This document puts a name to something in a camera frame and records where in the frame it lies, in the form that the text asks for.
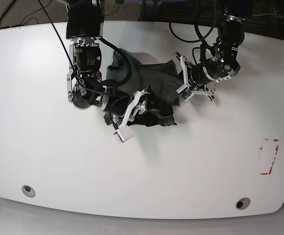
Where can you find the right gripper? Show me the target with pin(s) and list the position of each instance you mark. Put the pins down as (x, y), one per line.
(115, 107)

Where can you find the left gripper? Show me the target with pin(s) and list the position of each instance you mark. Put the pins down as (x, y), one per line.
(198, 80)

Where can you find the dark grey t-shirt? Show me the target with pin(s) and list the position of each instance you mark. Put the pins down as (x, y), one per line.
(162, 78)

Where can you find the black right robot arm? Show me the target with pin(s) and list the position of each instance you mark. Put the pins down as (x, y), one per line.
(86, 87)

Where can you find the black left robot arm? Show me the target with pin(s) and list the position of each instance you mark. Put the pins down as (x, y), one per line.
(218, 62)

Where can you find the red tape rectangle marking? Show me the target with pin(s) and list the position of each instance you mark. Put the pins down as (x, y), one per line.
(267, 156)

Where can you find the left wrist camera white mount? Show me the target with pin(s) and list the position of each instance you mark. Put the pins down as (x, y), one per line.
(184, 90)

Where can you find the left table cable grommet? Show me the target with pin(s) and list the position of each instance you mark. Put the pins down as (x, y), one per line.
(28, 191)

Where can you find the table cable grommet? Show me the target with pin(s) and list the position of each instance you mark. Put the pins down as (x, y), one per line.
(243, 203)
(28, 191)

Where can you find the right table cable grommet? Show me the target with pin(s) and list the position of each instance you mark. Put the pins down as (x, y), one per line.
(243, 203)

